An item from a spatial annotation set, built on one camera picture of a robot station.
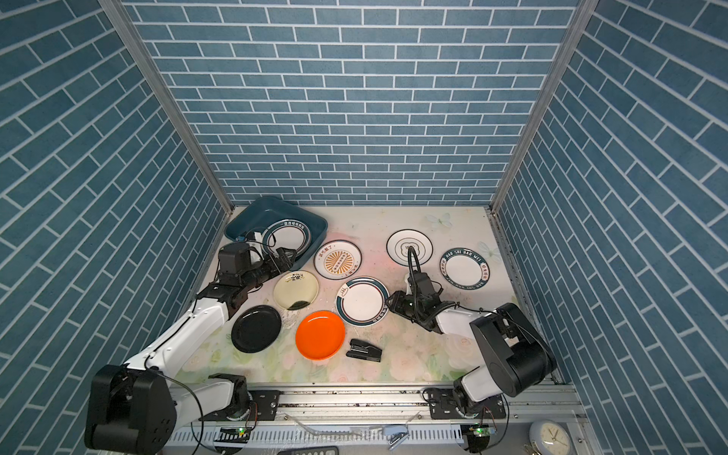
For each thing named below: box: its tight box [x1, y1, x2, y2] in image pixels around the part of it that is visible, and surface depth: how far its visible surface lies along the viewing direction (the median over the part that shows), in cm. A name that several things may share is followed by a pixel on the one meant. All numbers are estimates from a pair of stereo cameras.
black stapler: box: [345, 338, 383, 363], surface depth 83 cm
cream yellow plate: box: [273, 270, 320, 310], surface depth 98 cm
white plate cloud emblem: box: [385, 228, 435, 267], surface depth 110 cm
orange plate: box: [294, 309, 346, 362], surface depth 87 cm
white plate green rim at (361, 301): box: [335, 275, 390, 328], surface depth 96 cm
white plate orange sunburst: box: [312, 238, 364, 281], surface depth 106 cm
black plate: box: [231, 305, 283, 354], surface depth 86 cm
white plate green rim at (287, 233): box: [261, 218, 312, 256], surface depth 114 cm
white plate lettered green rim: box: [438, 247, 492, 292], surface depth 104 cm
